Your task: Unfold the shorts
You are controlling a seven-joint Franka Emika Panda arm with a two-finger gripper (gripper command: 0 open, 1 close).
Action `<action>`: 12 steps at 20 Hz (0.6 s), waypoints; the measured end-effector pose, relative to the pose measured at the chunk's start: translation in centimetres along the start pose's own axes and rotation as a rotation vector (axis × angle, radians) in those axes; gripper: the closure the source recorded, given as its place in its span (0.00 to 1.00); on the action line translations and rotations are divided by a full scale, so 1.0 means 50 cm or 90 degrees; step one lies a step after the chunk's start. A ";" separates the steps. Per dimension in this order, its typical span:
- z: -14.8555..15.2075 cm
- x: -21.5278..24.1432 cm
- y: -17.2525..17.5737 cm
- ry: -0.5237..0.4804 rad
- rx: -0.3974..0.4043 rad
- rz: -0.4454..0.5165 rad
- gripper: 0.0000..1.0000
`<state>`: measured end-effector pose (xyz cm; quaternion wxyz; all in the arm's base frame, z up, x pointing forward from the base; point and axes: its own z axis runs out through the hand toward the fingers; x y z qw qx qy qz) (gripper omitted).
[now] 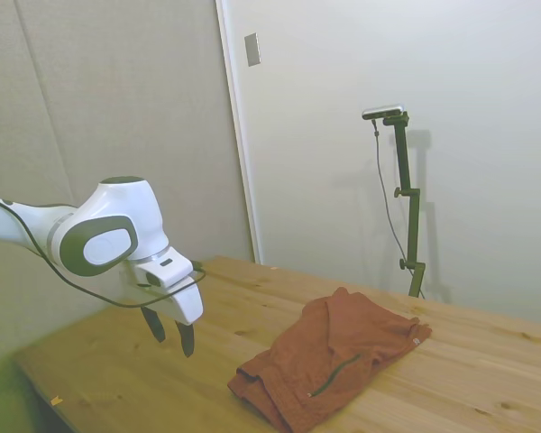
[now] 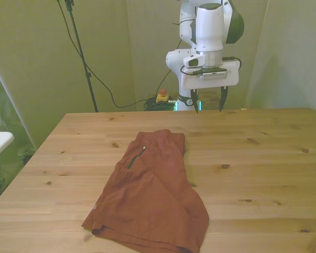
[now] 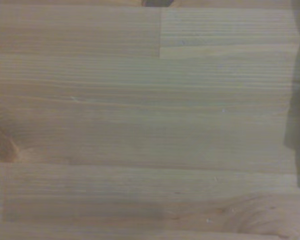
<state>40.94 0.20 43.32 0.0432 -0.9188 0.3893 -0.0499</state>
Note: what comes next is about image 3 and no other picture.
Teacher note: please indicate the rust red shorts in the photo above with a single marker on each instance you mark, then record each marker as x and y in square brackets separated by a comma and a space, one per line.
[157, 2]

